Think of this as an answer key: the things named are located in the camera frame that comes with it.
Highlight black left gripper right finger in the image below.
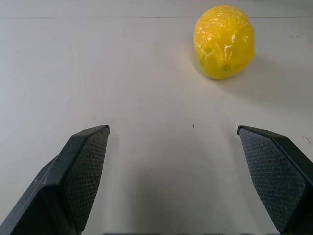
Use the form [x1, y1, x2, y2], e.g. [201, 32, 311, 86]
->
[236, 125, 313, 235]

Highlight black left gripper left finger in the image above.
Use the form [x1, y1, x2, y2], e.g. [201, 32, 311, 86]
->
[0, 124, 111, 235]

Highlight yellow plastic-wrapped lemon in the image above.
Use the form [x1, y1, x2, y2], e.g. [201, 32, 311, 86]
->
[193, 6, 255, 80]

